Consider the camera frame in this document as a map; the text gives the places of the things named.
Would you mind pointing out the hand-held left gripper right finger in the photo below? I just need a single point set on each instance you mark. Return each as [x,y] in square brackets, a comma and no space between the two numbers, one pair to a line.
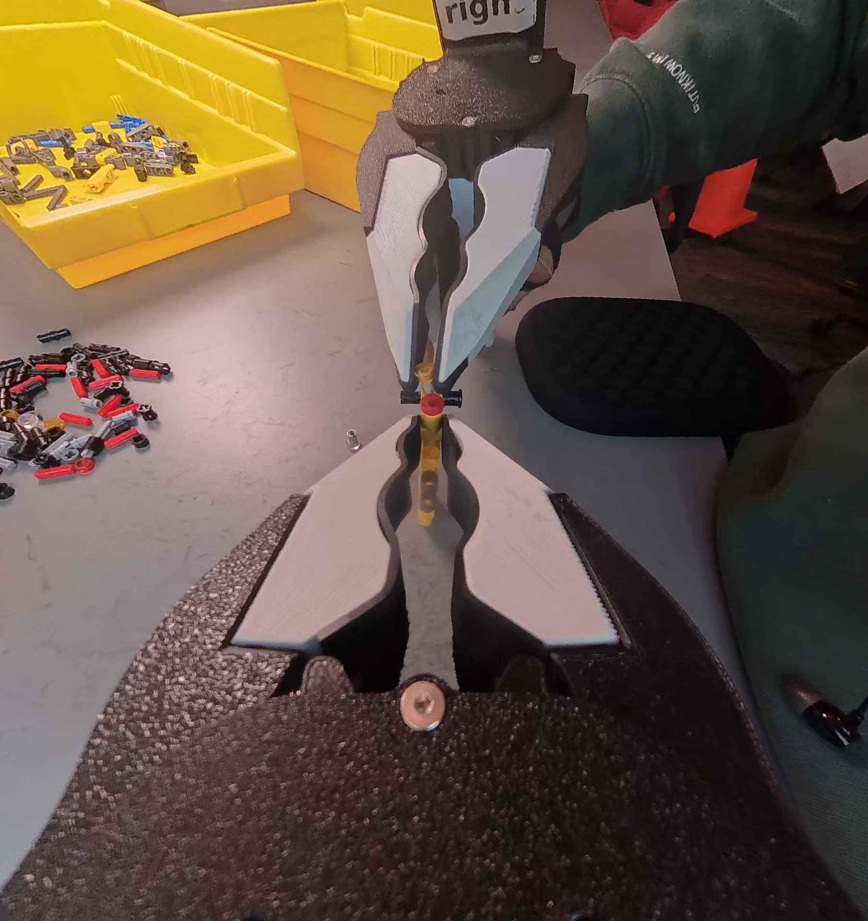
[535,568]

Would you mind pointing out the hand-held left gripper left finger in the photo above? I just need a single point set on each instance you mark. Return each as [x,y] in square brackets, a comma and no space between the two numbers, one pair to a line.
[319,568]

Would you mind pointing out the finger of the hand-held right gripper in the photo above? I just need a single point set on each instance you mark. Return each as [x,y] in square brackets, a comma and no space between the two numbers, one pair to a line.
[502,237]
[398,237]

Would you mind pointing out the yellow lego beam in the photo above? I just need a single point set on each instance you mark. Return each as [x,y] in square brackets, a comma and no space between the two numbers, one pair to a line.
[428,468]

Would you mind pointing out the red round lego piece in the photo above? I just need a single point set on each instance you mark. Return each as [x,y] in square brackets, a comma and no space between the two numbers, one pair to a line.
[430,404]

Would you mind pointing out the pile of red black lego pins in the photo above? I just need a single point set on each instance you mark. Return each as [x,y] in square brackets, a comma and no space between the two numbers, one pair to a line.
[60,417]

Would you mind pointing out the heap of dark grey lego parts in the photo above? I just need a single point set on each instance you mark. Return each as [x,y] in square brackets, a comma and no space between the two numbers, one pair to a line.
[74,158]

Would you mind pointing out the single black lego pin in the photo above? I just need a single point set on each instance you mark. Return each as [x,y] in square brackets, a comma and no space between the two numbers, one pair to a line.
[53,335]

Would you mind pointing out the person's right hand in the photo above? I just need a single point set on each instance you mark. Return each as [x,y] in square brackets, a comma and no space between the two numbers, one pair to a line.
[542,268]

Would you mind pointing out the yellow parts bin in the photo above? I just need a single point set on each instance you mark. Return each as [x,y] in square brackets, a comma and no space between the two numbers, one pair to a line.
[333,86]
[153,237]

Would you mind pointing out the red office chair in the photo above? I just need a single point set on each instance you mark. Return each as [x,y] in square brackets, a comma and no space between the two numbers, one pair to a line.
[621,11]

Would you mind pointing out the black chair armrest pad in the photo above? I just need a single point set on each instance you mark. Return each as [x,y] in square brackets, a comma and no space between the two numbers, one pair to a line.
[650,367]

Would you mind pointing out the orange traffic cone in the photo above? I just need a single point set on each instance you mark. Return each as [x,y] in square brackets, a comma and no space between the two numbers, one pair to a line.
[722,201]

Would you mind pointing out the person's green sweatshirt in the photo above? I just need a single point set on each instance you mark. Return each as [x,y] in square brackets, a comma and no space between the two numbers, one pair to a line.
[815,539]

